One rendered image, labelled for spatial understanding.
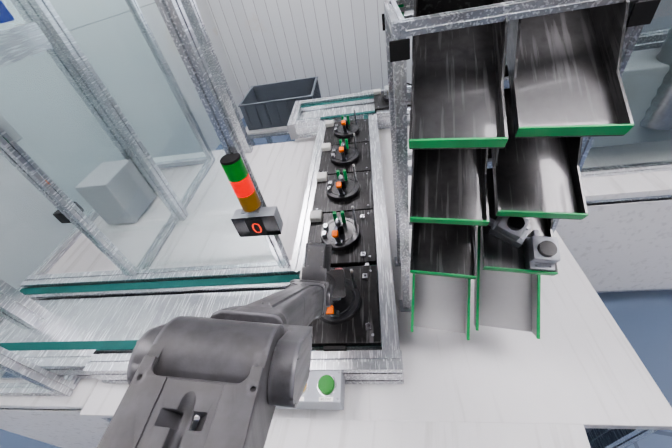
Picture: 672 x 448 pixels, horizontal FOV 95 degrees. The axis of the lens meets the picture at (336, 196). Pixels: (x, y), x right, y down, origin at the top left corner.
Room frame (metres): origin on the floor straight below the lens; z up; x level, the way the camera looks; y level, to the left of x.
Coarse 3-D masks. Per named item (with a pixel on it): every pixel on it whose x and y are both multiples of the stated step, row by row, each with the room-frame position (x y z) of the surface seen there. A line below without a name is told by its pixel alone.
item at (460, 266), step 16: (416, 224) 0.48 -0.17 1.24; (432, 224) 0.47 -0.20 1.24; (448, 224) 0.46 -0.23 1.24; (416, 240) 0.45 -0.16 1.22; (432, 240) 0.44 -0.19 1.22; (448, 240) 0.43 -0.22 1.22; (464, 240) 0.42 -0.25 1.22; (416, 256) 0.42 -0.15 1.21; (432, 256) 0.41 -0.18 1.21; (448, 256) 0.40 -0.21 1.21; (464, 256) 0.39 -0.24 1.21; (416, 272) 0.38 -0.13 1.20; (432, 272) 0.37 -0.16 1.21; (448, 272) 0.37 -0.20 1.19; (464, 272) 0.36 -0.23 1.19
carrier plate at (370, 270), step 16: (368, 272) 0.57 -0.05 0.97; (368, 288) 0.51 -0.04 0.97; (368, 304) 0.46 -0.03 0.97; (320, 320) 0.45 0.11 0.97; (352, 320) 0.43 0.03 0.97; (368, 320) 0.42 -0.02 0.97; (320, 336) 0.40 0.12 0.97; (336, 336) 0.39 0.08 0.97; (352, 336) 0.38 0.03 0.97; (368, 336) 0.37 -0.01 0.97
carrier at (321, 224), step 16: (352, 208) 0.76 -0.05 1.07; (320, 224) 0.82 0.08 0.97; (336, 224) 0.74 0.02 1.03; (352, 224) 0.76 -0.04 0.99; (368, 224) 0.77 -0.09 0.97; (320, 240) 0.74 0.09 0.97; (352, 240) 0.69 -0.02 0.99; (368, 240) 0.69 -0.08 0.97; (336, 256) 0.65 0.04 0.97; (352, 256) 0.64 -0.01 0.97; (368, 256) 0.63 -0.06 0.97
